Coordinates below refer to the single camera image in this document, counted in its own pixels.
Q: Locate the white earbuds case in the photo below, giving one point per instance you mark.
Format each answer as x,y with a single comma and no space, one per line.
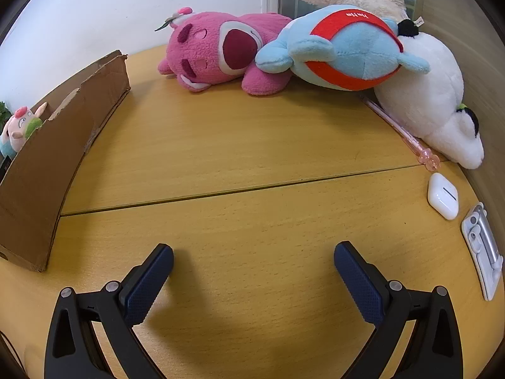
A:
442,195

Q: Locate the white plush toy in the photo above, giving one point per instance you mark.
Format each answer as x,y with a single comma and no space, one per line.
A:
426,87

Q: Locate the pink translucent pen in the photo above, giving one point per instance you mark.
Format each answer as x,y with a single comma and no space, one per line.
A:
394,126

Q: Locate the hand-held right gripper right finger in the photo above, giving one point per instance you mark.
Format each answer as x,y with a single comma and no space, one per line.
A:
359,280

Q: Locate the pink bear plush toy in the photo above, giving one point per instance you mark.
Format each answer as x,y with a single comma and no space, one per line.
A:
205,47

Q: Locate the pink pig plush toy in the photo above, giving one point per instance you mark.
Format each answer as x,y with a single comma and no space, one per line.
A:
17,126

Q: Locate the blue plush toy red band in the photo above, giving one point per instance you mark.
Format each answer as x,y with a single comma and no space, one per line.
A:
355,47

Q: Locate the wooden desktop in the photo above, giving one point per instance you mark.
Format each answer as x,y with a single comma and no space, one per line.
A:
236,146

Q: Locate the brown cardboard box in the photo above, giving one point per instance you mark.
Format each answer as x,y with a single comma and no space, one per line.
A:
47,158

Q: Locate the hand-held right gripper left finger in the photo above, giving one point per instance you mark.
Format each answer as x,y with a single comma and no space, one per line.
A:
148,284

